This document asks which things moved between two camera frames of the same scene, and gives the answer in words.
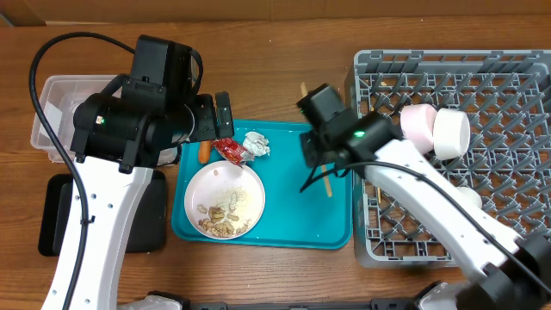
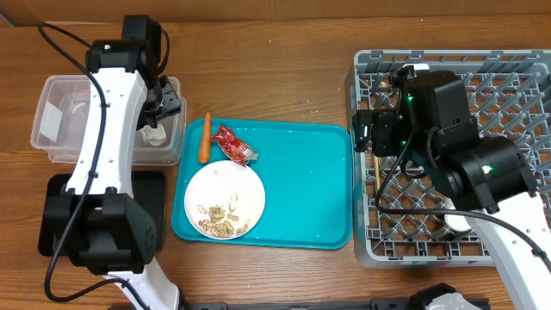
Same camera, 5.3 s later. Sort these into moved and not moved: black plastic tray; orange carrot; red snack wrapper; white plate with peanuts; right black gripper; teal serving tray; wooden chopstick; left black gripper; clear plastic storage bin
Moved: wooden chopstick; left black gripper; right black gripper
Not moved: red snack wrapper; teal serving tray; black plastic tray; white plate with peanuts; orange carrot; clear plastic storage bin
